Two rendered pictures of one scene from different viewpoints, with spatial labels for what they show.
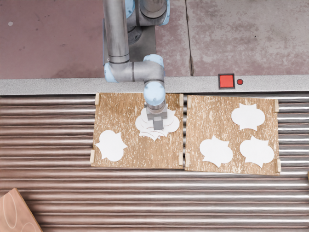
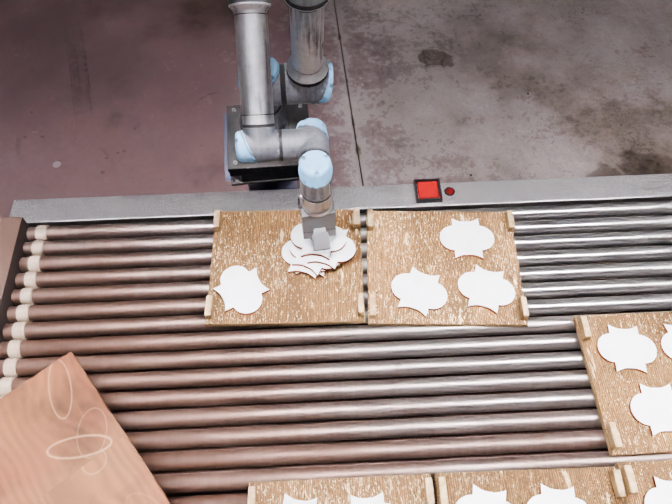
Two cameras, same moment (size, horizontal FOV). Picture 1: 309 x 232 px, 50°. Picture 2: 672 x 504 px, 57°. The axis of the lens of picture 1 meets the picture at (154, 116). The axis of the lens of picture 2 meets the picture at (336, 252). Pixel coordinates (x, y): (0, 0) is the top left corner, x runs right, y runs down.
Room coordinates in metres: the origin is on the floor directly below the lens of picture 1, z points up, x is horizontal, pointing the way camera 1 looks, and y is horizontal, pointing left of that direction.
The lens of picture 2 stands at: (-0.46, 0.12, 2.38)
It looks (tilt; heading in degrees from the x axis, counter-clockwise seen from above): 59 degrees down; 348
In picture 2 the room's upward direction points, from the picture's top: straight up
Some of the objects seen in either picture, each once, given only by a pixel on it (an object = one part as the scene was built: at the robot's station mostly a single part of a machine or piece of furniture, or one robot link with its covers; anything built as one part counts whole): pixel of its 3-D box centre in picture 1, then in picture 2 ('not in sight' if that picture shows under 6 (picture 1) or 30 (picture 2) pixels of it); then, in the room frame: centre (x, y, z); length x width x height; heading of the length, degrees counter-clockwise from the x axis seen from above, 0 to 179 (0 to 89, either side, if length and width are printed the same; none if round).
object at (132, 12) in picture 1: (124, 12); (262, 84); (0.86, 0.06, 1.11); 0.13 x 0.12 x 0.14; 83
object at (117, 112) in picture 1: (138, 129); (286, 264); (0.37, 0.08, 0.93); 0.41 x 0.35 x 0.02; 79
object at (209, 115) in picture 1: (231, 134); (442, 265); (0.28, -0.33, 0.93); 0.41 x 0.35 x 0.02; 77
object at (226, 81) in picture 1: (226, 81); (427, 190); (0.53, -0.36, 0.92); 0.06 x 0.06 x 0.01; 81
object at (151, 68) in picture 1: (149, 71); (305, 143); (0.50, -0.01, 1.25); 0.11 x 0.11 x 0.08; 83
